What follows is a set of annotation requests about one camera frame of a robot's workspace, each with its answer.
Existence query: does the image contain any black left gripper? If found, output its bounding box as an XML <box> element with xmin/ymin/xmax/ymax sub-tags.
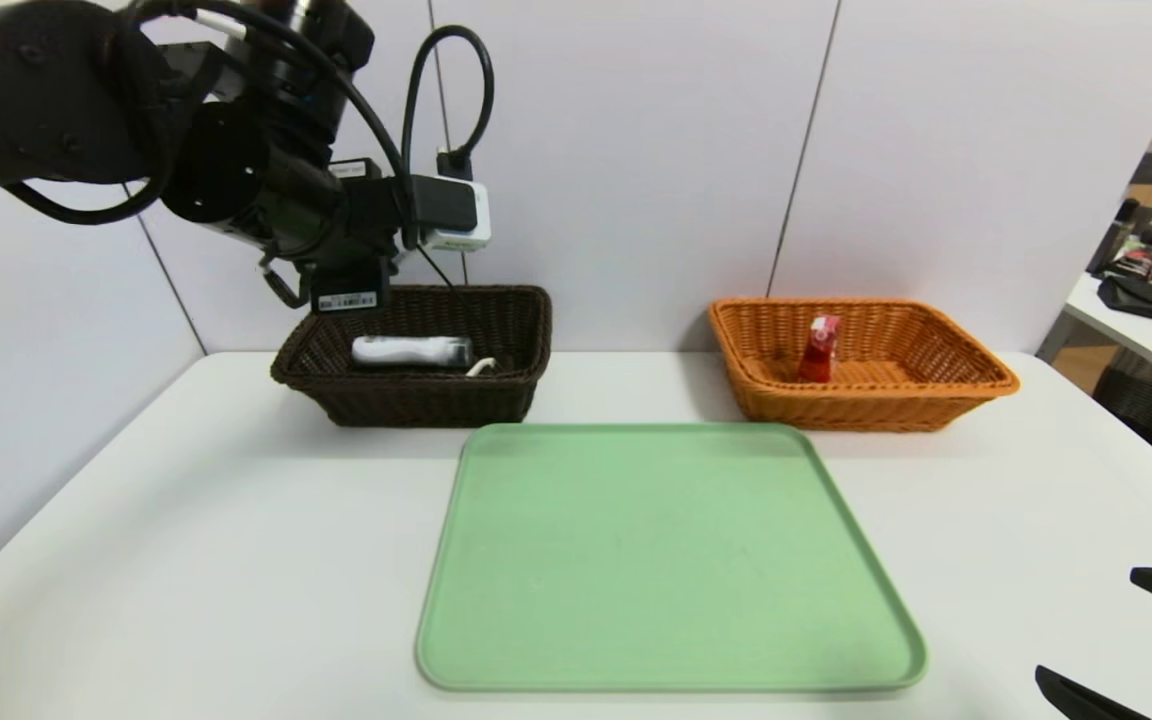
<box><xmin>309</xmin><ymin>255</ymin><xmax>391</xmax><ymax>315</ymax></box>

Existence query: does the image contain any white bottle with clear cap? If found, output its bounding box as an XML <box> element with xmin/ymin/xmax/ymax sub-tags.
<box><xmin>351</xmin><ymin>335</ymin><xmax>475</xmax><ymax>373</ymax></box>

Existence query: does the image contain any red drink carton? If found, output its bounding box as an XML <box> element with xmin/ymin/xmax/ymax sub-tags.
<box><xmin>799</xmin><ymin>313</ymin><xmax>843</xmax><ymax>383</ymax></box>

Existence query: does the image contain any dark brown wicker basket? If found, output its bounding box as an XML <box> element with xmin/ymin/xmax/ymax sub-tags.
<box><xmin>270</xmin><ymin>284</ymin><xmax>553</xmax><ymax>429</ymax></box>

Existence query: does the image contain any orange wicker basket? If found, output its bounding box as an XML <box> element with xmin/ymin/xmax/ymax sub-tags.
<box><xmin>707</xmin><ymin>296</ymin><xmax>1023</xmax><ymax>433</ymax></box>

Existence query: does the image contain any light green plastic tray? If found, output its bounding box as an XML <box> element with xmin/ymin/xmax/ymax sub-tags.
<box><xmin>414</xmin><ymin>422</ymin><xmax>929</xmax><ymax>693</ymax></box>

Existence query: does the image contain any white side table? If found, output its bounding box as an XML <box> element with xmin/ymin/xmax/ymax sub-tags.
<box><xmin>1034</xmin><ymin>275</ymin><xmax>1152</xmax><ymax>393</ymax></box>

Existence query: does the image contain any thin black cable tie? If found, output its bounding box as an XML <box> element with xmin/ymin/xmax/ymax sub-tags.
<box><xmin>416</xmin><ymin>244</ymin><xmax>459</xmax><ymax>293</ymax></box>

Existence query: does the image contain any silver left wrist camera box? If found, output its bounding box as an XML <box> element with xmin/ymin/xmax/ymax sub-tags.
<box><xmin>414</xmin><ymin>175</ymin><xmax>492</xmax><ymax>253</ymax></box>

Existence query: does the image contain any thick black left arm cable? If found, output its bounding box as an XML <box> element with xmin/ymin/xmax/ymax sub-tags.
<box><xmin>126</xmin><ymin>0</ymin><xmax>495</xmax><ymax>246</ymax></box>

